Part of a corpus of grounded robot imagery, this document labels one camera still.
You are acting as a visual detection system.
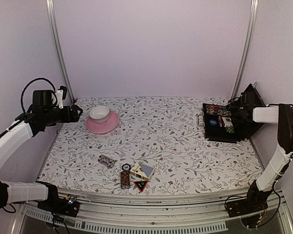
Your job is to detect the blue beige card deck box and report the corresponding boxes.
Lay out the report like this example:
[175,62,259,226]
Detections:
[129,162,155,181]

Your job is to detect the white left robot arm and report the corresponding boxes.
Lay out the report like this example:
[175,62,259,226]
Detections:
[0,86,83,212]

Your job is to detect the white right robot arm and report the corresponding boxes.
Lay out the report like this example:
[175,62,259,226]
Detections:
[241,103,293,213]

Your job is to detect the black poker set case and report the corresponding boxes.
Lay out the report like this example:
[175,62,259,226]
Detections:
[203,84,265,143]

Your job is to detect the green chip stack in case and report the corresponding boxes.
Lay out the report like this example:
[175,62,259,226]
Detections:
[226,126,235,134]

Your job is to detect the white ceramic bowl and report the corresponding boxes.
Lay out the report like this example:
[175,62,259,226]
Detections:
[89,106,110,123]

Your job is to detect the pink saucer plate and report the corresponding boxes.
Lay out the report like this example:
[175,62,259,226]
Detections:
[85,111,119,134]

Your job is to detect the chip rows in case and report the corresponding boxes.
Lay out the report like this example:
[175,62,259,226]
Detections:
[203,104,231,117]

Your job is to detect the blue small blind button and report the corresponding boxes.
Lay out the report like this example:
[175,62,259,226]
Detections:
[209,119,218,126]

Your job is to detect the grey orange chip stack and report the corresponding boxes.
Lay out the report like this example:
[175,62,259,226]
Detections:
[98,155,117,168]

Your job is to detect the floral table mat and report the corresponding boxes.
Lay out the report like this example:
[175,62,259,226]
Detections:
[39,97,262,195]

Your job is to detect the black red triangle button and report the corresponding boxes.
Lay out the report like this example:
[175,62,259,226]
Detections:
[133,180,148,193]

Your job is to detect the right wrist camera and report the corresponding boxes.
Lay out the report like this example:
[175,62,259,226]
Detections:
[240,92,256,107]

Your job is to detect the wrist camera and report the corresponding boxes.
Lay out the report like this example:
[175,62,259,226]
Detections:
[52,86,67,109]
[240,92,256,107]

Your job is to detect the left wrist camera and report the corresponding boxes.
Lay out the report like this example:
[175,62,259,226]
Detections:
[52,86,67,109]

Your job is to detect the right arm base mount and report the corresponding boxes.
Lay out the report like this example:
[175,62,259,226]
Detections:
[225,187,272,217]

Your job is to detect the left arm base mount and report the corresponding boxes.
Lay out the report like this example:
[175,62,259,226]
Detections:
[37,181,80,217]

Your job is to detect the metal front rail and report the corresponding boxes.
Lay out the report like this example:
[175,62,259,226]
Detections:
[11,189,293,234]

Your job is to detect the left aluminium frame post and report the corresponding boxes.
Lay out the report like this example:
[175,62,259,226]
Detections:
[45,0,75,103]

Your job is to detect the aluminium frame post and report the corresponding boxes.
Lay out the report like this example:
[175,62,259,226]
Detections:
[45,0,75,103]
[230,0,259,99]

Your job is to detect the right aluminium frame post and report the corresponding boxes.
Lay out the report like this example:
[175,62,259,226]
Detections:
[230,0,259,99]

